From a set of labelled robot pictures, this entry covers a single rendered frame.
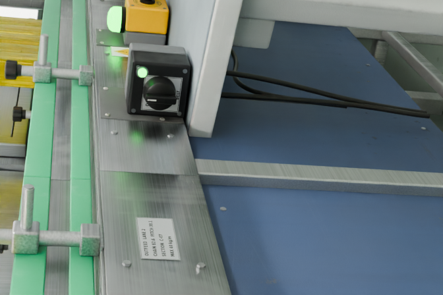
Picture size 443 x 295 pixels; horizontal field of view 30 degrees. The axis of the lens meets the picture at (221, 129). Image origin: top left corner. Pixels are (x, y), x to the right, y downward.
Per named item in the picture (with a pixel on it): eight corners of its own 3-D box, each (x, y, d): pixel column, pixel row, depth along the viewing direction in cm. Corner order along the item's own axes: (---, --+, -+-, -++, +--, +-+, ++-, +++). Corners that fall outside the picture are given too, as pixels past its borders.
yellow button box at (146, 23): (163, 36, 148) (121, 32, 146) (168, -5, 145) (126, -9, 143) (167, 49, 141) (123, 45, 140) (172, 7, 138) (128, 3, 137)
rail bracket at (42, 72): (93, 79, 129) (5, 72, 127) (97, 35, 126) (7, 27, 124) (93, 89, 126) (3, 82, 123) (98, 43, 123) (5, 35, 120)
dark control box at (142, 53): (180, 97, 123) (124, 92, 121) (187, 46, 120) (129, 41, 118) (187, 120, 116) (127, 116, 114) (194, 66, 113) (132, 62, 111)
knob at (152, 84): (173, 107, 115) (175, 117, 112) (141, 105, 114) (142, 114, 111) (177, 77, 113) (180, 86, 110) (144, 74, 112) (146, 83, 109)
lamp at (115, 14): (122, 28, 144) (105, 26, 144) (125, 3, 143) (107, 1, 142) (124, 36, 140) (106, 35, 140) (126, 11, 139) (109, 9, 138)
